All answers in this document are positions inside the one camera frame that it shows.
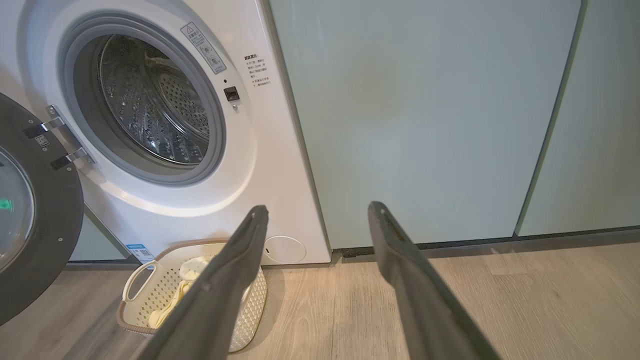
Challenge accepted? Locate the black cabinet plinth strip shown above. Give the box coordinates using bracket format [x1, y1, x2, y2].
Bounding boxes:
[340, 227, 640, 258]

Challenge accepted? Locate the narrow pale green cabinet panel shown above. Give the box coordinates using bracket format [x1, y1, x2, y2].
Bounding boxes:
[517, 0, 640, 237]

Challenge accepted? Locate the pale yellow garment blue trim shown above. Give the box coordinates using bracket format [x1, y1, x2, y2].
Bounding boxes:
[148, 256, 251, 328]

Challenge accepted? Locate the wide pale green cabinet panel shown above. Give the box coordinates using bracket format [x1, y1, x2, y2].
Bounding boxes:
[270, 0, 583, 250]

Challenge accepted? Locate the metal door hinge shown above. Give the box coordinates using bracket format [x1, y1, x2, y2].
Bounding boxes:
[46, 105, 96, 168]

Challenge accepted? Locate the blue white energy label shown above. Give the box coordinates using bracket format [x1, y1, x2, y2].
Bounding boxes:
[126, 244, 155, 264]

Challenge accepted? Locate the white front-load washing machine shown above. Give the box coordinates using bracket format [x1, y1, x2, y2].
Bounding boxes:
[0, 0, 332, 266]

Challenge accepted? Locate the cream perforated laundry basket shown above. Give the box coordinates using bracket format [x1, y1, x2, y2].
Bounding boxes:
[116, 238, 267, 353]

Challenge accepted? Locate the dark grey glass washer door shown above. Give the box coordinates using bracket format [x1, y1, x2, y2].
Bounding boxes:
[0, 92, 84, 326]

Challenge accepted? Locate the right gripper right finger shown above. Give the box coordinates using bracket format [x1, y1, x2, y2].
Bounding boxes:
[368, 201, 501, 360]

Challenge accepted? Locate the grey warning sticker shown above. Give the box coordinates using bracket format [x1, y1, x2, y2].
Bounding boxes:
[180, 21, 227, 75]

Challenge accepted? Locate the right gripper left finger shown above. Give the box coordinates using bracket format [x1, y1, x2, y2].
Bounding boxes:
[137, 205, 269, 360]

